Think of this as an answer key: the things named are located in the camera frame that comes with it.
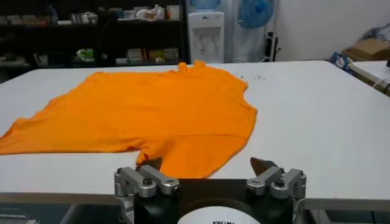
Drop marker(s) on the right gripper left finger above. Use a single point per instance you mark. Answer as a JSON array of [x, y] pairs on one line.
[[152, 181]]

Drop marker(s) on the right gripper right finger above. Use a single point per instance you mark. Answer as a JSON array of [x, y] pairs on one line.
[[274, 179]]

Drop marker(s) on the orange t-shirt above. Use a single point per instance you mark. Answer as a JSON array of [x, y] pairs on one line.
[[170, 109]]

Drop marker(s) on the pile of grey clothes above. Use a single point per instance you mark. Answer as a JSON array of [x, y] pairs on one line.
[[379, 32]]

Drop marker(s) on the blue white bag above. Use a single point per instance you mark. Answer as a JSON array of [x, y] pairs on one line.
[[339, 61]]

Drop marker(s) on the white bottle rack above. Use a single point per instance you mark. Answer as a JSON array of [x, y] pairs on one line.
[[234, 45]]

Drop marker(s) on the green packaged goods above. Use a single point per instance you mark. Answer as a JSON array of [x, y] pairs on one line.
[[85, 54]]

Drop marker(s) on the white side table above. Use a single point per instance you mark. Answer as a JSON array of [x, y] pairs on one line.
[[371, 71]]

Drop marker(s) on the white water dispenser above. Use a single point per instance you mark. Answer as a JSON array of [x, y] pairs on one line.
[[206, 36]]

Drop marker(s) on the stack of flat cardboard boxes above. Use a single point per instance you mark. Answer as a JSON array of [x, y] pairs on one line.
[[368, 50]]

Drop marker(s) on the white pink plastic bag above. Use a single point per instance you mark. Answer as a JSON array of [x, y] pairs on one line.
[[150, 13]]

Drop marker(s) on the black storage shelf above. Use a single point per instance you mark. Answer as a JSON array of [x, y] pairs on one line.
[[61, 36]]

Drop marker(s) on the blue water bottle upright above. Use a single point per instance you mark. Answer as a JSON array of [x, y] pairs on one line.
[[204, 3]]

